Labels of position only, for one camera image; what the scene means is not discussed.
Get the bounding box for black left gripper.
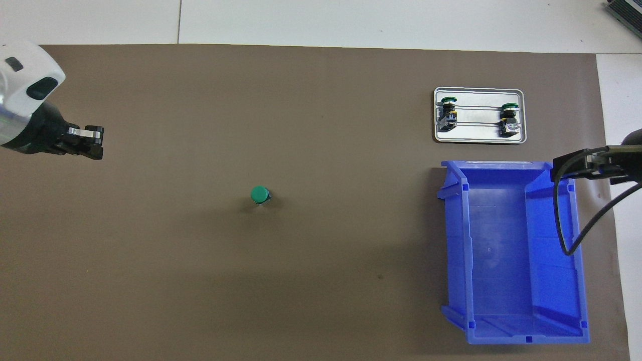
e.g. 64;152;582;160
3;102;104;160

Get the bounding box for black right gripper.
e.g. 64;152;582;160
552;129;642;185

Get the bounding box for grey metal tray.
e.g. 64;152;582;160
433;87;527;144

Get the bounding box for blue plastic storage bin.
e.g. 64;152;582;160
436;160;591;345

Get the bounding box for brown paper table mat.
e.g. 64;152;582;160
0;44;631;361

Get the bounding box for grey ribbed device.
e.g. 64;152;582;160
604;0;642;26

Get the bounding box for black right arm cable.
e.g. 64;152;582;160
553;146;642;256

